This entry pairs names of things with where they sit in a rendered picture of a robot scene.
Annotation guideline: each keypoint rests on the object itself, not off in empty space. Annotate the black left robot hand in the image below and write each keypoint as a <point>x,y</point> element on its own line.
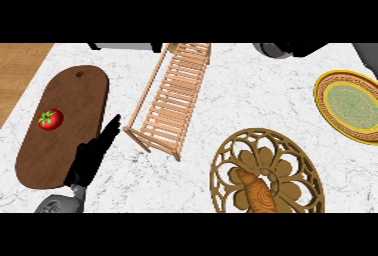
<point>92,156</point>

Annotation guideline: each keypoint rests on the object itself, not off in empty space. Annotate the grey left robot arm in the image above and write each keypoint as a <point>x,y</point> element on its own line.
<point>63,202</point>

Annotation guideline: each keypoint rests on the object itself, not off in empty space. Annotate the pale wooden tiered shelf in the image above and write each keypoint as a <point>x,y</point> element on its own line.
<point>173,100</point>

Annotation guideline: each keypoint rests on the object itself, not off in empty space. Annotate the orange-brown eggplant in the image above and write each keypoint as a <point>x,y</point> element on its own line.
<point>258,195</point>

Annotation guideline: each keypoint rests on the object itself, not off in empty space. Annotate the brown openwork round placemat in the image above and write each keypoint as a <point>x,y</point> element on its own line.
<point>290,156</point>

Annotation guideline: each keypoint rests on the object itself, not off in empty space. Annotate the brown wooden cutting board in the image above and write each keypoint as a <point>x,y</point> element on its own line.
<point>63,133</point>

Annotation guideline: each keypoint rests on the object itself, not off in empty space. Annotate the red tomato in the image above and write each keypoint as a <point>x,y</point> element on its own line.
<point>51,119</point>

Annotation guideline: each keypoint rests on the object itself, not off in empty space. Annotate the grey appliance with black legs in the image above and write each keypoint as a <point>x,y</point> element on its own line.
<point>126,46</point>

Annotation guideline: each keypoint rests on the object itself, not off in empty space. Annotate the dark grey round appliance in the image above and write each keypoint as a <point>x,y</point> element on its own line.
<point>290,49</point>

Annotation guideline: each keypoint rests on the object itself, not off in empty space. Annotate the yellow rimmed green plate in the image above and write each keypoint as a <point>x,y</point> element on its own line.
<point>352,106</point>

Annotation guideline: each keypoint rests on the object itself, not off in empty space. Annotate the dark grey flat appliance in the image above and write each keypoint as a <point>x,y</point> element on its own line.
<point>368,56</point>

